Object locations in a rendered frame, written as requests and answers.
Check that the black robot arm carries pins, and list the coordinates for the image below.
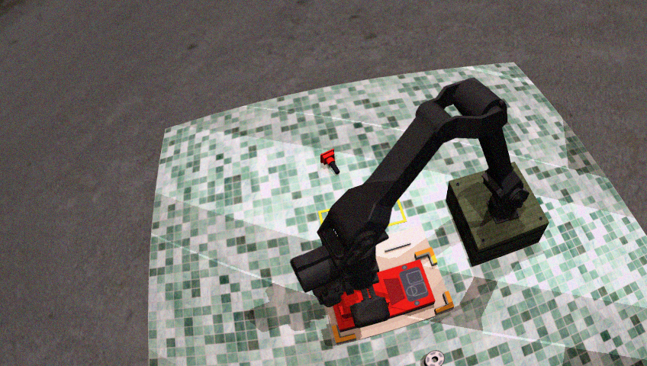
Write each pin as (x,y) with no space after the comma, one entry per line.
(362,214)

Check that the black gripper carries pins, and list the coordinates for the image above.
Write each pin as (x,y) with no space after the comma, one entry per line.
(370,310)

